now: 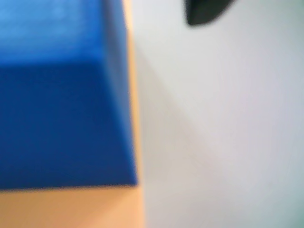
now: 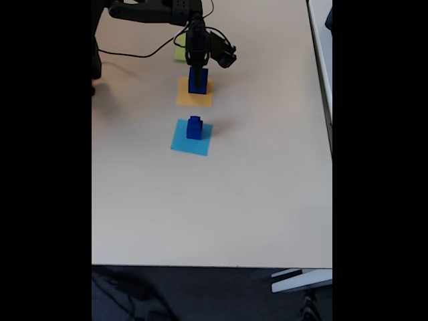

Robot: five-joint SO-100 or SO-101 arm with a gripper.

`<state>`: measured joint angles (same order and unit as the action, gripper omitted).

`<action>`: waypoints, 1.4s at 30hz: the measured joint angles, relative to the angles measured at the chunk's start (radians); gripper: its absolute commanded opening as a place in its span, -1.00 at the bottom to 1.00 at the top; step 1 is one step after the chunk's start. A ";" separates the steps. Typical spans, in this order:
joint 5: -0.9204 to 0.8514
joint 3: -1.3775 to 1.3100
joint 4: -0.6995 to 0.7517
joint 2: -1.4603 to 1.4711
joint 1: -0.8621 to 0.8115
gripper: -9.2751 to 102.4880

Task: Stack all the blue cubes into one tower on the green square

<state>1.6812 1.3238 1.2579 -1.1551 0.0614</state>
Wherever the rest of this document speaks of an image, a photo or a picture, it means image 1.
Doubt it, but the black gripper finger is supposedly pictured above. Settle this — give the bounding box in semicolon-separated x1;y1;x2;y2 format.
184;0;235;26

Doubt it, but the large blue cube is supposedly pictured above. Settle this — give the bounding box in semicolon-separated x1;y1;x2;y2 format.
0;0;139;190

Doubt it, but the orange paper square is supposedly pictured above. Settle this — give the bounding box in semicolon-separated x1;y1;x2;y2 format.
0;0;146;228

